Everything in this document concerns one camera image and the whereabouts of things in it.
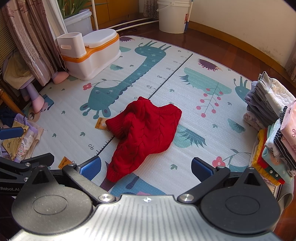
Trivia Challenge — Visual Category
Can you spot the red knitted sweater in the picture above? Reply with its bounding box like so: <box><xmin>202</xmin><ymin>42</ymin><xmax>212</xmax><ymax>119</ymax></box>
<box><xmin>106</xmin><ymin>96</ymin><xmax>182</xmax><ymax>183</ymax></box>

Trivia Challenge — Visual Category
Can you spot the colourful folded clothes stack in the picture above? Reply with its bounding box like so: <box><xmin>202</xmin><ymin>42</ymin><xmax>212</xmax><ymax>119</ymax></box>
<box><xmin>250</xmin><ymin>101</ymin><xmax>295</xmax><ymax>186</ymax></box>

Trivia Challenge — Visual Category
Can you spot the grey folded clothes stack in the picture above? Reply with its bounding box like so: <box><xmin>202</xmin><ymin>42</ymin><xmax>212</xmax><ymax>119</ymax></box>
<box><xmin>244</xmin><ymin>71</ymin><xmax>295</xmax><ymax>128</ymax></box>

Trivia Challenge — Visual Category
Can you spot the pile of patterned cloths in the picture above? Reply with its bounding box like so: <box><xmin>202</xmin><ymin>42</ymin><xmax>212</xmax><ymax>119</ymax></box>
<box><xmin>1</xmin><ymin>113</ymin><xmax>44</xmax><ymax>163</ymax></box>

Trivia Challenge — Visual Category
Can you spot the orange paper tag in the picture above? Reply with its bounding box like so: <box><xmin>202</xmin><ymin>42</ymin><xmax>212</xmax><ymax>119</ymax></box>
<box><xmin>95</xmin><ymin>118</ymin><xmax>108</xmax><ymax>130</ymax></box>
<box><xmin>58</xmin><ymin>157</ymin><xmax>72</xmax><ymax>169</ymax></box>

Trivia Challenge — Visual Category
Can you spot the purple pink plush doll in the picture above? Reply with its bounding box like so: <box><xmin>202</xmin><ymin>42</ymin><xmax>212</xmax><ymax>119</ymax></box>
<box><xmin>20</xmin><ymin>71</ymin><xmax>69</xmax><ymax>113</ymax></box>

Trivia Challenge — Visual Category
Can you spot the animal print play mat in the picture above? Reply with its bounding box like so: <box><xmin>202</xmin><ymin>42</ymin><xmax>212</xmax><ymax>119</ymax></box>
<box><xmin>21</xmin><ymin>34</ymin><xmax>283</xmax><ymax>197</ymax></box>

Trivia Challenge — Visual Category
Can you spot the white orange child potty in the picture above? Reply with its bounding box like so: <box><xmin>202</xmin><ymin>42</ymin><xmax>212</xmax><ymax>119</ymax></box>
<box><xmin>57</xmin><ymin>29</ymin><xmax>121</xmax><ymax>81</ymax></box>

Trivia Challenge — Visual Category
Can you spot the brown patterned curtain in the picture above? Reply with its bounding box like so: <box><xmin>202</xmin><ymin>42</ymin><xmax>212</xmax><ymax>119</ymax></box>
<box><xmin>1</xmin><ymin>1</ymin><xmax>69</xmax><ymax>86</ymax></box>

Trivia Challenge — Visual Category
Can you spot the white planter with green plant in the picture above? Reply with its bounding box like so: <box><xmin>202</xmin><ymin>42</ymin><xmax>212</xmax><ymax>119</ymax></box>
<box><xmin>57</xmin><ymin>0</ymin><xmax>93</xmax><ymax>36</ymax></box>

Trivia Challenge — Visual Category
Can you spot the white plastic bucket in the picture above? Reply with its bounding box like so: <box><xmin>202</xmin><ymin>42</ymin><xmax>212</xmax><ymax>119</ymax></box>
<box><xmin>157</xmin><ymin>1</ymin><xmax>191</xmax><ymax>34</ymax></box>

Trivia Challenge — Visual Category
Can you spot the white pipe along wall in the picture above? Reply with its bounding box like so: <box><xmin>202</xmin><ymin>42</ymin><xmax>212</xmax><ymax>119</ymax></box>
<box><xmin>108</xmin><ymin>18</ymin><xmax>159</xmax><ymax>32</ymax></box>

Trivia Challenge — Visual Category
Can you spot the blue handled mop stick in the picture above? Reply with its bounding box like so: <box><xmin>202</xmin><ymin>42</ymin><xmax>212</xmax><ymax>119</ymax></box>
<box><xmin>184</xmin><ymin>0</ymin><xmax>194</xmax><ymax>33</ymax></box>

